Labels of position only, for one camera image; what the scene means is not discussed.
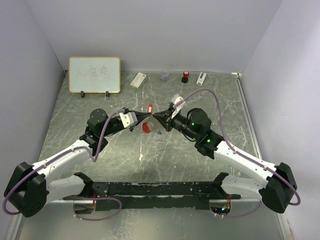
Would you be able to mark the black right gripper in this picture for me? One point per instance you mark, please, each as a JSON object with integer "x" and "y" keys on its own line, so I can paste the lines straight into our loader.
{"x": 163, "y": 117}

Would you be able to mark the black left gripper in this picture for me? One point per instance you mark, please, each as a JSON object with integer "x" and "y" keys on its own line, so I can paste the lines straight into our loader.
{"x": 140, "y": 116}

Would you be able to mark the red tagged key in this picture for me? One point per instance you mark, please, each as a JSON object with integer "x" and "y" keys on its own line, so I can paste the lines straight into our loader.
{"x": 150, "y": 109}

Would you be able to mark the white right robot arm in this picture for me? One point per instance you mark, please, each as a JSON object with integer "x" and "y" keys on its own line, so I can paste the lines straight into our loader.
{"x": 274, "y": 184}

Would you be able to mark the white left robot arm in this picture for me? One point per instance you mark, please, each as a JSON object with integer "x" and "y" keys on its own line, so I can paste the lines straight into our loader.
{"x": 32, "y": 186}

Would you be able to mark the white cardboard box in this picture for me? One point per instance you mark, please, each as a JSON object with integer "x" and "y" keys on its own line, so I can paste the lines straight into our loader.
{"x": 138, "y": 80}

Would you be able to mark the red black stamp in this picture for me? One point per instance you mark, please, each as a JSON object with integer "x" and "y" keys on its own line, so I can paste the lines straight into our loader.
{"x": 185, "y": 77}

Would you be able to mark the clear jar of paperclips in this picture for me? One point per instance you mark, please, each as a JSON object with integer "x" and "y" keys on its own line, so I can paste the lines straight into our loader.
{"x": 164, "y": 75}

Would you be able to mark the white stapler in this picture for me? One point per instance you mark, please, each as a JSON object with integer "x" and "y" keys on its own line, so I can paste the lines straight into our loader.
{"x": 201, "y": 78}

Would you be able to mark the black whiteboard stand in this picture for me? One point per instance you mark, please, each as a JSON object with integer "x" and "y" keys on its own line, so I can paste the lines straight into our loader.
{"x": 106, "y": 94}

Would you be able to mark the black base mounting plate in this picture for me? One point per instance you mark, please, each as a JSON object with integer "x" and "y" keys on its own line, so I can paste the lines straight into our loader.
{"x": 161, "y": 195}

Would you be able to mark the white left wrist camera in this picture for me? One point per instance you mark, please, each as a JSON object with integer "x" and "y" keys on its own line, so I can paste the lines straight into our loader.
{"x": 127, "y": 119}

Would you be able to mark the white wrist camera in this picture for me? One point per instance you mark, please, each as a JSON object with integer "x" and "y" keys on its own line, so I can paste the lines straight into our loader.
{"x": 178, "y": 103}
{"x": 127, "y": 119}

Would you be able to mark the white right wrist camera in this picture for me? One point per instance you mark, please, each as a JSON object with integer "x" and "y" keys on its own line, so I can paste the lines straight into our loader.
{"x": 178, "y": 103}

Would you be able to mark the small whiteboard yellow frame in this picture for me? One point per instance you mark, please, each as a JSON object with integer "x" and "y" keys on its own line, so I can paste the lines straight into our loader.
{"x": 94, "y": 74}

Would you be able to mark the aluminium rail frame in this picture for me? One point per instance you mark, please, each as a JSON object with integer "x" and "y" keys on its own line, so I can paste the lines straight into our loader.
{"x": 282, "y": 218}

